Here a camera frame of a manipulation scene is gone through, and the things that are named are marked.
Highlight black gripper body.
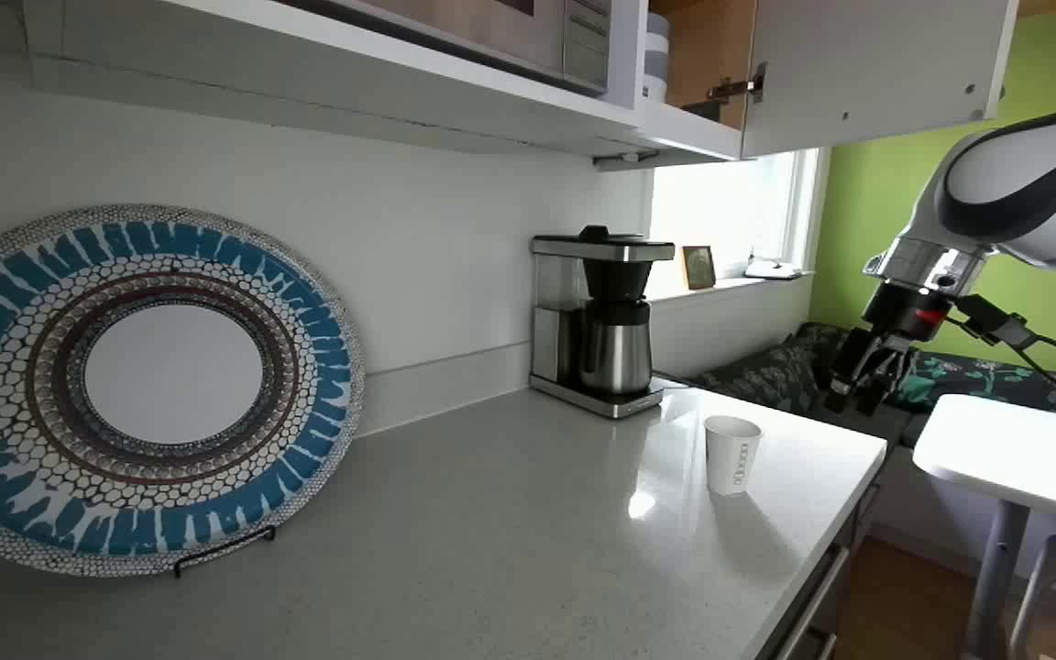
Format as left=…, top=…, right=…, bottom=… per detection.
left=863, top=283, right=948, bottom=342

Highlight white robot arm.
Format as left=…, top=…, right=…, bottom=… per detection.
left=824, top=115, right=1056, bottom=412

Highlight white cabinet door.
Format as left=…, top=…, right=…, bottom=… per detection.
left=746, top=0, right=1018, bottom=159

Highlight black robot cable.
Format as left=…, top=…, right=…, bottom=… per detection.
left=947, top=289, right=1056, bottom=401

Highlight stainless steel coffee maker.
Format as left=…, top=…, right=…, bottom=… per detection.
left=527, top=223, right=675, bottom=423

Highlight silver cabinet door handle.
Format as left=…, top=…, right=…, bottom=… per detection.
left=589, top=147, right=710, bottom=172

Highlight white side table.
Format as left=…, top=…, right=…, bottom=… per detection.
left=913, top=397, right=1056, bottom=660

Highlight stainless steel microwave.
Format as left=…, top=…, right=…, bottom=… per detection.
left=286, top=0, right=610, bottom=96

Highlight white paper cup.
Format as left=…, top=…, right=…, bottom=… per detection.
left=703, top=414, right=763, bottom=497

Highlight blue patterned decorative plate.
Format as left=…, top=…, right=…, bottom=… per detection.
left=0, top=205, right=364, bottom=577

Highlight green patterned bench cushion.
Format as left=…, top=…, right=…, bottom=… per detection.
left=693, top=322, right=1056, bottom=449

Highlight white window frame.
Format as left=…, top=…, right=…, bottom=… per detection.
left=650, top=151, right=830, bottom=299

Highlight small framed picture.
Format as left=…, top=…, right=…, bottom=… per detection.
left=683, top=247, right=714, bottom=289

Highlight dark lower cabinet drawers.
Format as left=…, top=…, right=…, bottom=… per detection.
left=757, top=480, right=881, bottom=660

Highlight white upper cabinet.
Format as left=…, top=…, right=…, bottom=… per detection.
left=23, top=0, right=746, bottom=163

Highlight black wire plate stand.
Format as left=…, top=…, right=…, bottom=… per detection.
left=174, top=525, right=277, bottom=579

